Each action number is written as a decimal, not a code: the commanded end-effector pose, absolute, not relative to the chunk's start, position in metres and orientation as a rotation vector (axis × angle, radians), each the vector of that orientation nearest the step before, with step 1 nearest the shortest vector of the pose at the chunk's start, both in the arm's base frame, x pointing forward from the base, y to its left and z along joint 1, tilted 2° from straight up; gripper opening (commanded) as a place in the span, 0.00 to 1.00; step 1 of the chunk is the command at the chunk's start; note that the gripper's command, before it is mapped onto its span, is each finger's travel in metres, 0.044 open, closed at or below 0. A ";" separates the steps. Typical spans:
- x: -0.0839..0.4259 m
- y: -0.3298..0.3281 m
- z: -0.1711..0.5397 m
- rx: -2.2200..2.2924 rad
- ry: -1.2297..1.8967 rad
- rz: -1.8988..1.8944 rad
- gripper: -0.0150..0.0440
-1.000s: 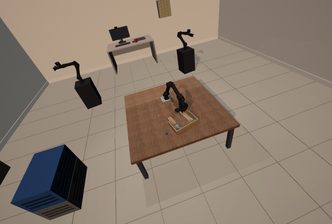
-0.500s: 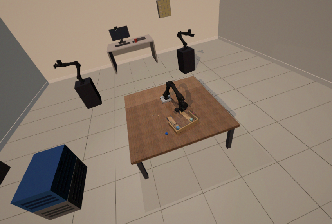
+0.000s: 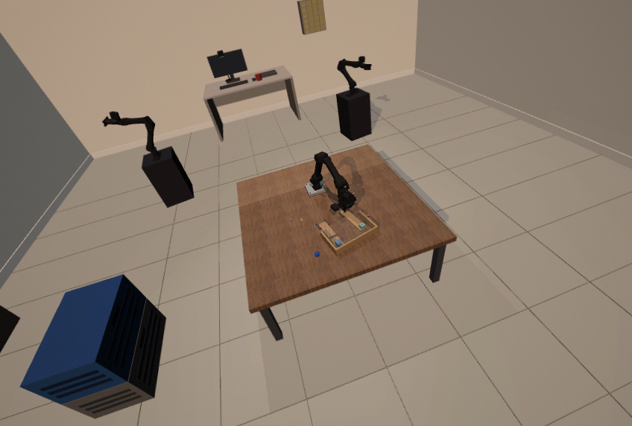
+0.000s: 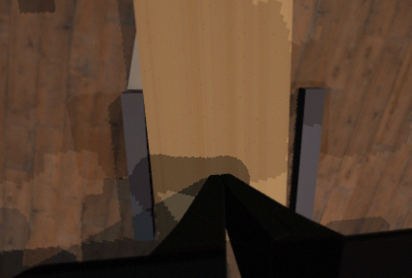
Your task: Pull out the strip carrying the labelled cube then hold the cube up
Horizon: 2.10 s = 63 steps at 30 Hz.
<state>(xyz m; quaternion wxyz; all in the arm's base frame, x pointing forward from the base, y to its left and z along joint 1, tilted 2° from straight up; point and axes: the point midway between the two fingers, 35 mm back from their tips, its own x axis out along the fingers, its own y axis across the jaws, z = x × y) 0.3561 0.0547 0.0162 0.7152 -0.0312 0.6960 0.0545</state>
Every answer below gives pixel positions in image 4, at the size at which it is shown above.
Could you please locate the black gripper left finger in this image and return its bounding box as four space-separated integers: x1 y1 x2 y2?
14 175 227 278

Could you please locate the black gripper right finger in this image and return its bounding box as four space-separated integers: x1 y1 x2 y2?
221 174 412 278

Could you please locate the light wooden strip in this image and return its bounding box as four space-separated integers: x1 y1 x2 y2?
133 0 292 243

